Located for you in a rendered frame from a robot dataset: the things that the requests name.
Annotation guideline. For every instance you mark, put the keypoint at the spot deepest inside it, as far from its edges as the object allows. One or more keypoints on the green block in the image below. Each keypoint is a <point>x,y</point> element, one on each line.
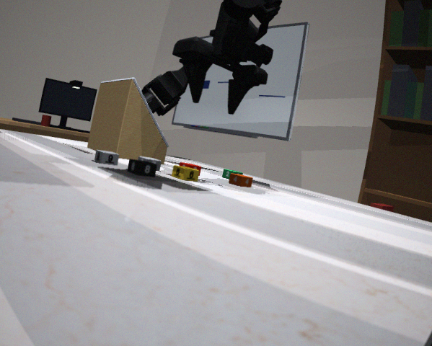
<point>227,172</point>

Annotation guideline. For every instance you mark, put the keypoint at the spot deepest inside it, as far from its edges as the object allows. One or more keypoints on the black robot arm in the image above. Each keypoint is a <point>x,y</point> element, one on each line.
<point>170,86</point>

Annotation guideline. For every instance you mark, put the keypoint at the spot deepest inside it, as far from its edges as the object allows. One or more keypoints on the red block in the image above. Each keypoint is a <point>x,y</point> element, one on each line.
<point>190,165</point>

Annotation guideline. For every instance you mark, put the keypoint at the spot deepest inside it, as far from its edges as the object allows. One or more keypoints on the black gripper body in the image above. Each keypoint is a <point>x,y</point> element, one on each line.
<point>195,46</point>

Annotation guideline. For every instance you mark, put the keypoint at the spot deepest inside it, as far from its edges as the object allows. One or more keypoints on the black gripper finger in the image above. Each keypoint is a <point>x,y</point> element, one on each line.
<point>196,69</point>
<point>237,89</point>

